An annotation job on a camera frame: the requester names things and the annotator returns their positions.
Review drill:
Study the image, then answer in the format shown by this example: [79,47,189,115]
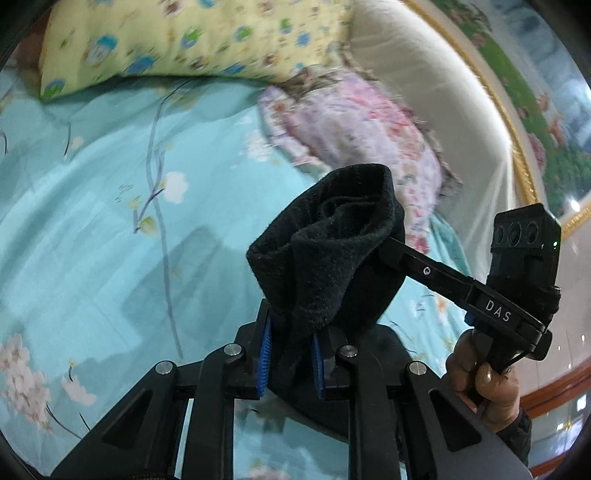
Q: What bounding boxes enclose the reddish wooden bed frame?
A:
[524,362,591,418]

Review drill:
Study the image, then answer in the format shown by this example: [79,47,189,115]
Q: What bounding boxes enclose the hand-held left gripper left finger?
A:
[51,300,273,480]

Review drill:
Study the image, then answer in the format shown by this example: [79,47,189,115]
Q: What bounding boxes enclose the person's right forearm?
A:
[501,408,533,468]

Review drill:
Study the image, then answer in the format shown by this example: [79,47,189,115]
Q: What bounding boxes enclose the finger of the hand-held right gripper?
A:
[382,235,477,315]

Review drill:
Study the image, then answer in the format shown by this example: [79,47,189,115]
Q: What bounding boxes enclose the gold framed landscape painting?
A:
[406,0,591,241]

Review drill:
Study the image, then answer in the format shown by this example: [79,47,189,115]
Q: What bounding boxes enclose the person's right hand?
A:
[445,330,523,433]

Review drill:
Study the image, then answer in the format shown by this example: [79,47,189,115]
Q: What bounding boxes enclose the pink floral ruffled pillow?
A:
[257,65,462,252]

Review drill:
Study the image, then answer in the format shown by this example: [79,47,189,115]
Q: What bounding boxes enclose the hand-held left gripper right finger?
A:
[311,332,509,480]

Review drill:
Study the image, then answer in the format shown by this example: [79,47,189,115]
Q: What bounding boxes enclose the teal floral bedsheet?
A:
[0,69,573,480]

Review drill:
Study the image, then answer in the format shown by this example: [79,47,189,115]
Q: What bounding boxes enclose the yellow printed pillow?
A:
[39,0,356,102]

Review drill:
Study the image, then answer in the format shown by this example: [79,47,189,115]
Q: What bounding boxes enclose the beige striped headboard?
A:
[348,0,532,222]

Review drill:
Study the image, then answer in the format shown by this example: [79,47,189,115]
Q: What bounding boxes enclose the black pants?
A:
[246,164,419,439]

